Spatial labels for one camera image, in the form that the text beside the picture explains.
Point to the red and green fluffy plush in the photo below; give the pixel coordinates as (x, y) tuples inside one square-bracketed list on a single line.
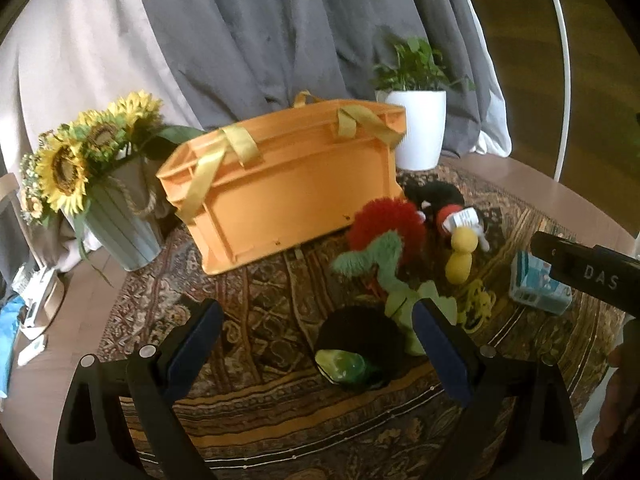
[(385, 220)]

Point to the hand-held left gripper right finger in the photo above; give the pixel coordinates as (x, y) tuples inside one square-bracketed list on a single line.
[(440, 350)]

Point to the green leafy plant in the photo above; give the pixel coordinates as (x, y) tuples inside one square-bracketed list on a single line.
[(415, 65)]

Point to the white cloth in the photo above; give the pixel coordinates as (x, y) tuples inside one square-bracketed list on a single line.
[(495, 130)]

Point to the blue cloth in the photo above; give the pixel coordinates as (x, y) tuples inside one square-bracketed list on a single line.
[(10, 345)]

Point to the black and green plush toy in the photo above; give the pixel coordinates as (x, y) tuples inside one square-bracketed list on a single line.
[(360, 330)]

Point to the grey ribbed vase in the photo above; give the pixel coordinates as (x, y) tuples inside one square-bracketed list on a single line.
[(120, 230)]

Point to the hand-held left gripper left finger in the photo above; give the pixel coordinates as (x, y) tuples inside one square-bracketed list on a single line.
[(197, 345)]

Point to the light green plush toy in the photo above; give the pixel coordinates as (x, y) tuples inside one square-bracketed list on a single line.
[(400, 300)]

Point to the white plant pot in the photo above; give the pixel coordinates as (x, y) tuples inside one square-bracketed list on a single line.
[(415, 130)]

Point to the blue and white tissue pack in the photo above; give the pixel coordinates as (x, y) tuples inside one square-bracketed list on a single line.
[(535, 285)]

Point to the person's right hand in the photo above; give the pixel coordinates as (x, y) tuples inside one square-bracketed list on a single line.
[(620, 395)]

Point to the sunflower bouquet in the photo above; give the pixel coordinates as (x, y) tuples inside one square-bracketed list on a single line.
[(62, 170)]

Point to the black red yellow plush toy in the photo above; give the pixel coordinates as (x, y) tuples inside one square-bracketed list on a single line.
[(430, 195)]

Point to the patterned tablecloth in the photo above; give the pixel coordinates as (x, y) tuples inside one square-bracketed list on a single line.
[(280, 285)]

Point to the white plastic object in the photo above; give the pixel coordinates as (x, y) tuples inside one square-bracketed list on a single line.
[(35, 300)]

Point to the small white remote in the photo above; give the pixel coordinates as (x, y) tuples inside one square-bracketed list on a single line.
[(32, 352)]

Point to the grey curtain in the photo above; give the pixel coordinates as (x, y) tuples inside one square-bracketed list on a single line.
[(275, 35)]

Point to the pale beige curtain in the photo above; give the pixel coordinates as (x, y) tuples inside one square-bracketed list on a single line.
[(75, 60)]

